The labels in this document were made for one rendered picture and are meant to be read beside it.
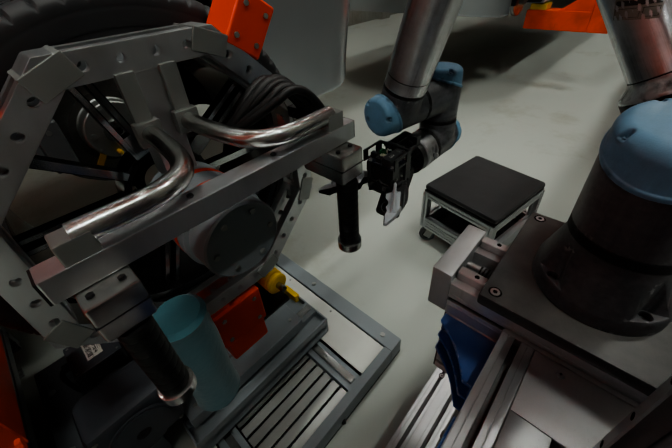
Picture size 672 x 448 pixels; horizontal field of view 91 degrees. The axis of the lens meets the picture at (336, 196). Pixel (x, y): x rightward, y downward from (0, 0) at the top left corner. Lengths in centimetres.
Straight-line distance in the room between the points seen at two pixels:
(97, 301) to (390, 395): 106
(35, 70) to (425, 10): 48
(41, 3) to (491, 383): 75
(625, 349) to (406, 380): 90
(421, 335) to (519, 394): 89
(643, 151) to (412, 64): 31
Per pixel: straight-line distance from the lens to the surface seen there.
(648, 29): 55
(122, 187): 71
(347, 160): 50
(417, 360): 136
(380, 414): 127
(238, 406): 116
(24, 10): 60
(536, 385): 56
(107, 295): 38
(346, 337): 130
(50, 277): 39
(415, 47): 55
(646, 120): 45
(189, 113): 56
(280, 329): 117
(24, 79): 52
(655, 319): 53
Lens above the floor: 119
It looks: 36 degrees down
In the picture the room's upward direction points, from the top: 4 degrees counter-clockwise
